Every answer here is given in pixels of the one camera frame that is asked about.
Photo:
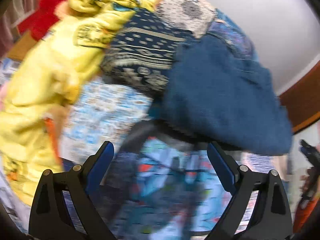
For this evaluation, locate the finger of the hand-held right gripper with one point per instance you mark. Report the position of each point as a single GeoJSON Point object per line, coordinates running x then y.
{"type": "Point", "coordinates": [310, 152]}

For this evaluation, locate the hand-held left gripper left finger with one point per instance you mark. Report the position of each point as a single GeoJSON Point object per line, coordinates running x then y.
{"type": "Point", "coordinates": [102, 158]}

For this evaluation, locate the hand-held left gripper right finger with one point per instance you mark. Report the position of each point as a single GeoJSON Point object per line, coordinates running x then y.
{"type": "Point", "coordinates": [220, 162]}

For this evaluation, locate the blue denim jacket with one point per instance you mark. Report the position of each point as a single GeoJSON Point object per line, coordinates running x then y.
{"type": "Point", "coordinates": [220, 92]}

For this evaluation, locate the blue patterned bed sheet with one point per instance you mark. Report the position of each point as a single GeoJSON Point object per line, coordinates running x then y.
{"type": "Point", "coordinates": [105, 110]}

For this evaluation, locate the yellow cartoon blanket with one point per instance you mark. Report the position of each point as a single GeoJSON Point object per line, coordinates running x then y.
{"type": "Point", "coordinates": [45, 80]}

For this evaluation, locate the dark blue patterned cloth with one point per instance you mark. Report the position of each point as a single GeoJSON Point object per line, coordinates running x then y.
{"type": "Point", "coordinates": [145, 52]}

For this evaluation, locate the brown cardboard box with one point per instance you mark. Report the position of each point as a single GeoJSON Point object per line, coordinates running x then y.
{"type": "Point", "coordinates": [21, 48]}

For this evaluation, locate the red plush toy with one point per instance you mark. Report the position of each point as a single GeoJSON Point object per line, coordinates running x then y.
{"type": "Point", "coordinates": [42, 17]}

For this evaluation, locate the brown striped curtain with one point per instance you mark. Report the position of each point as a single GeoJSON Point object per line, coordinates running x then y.
{"type": "Point", "coordinates": [15, 10]}

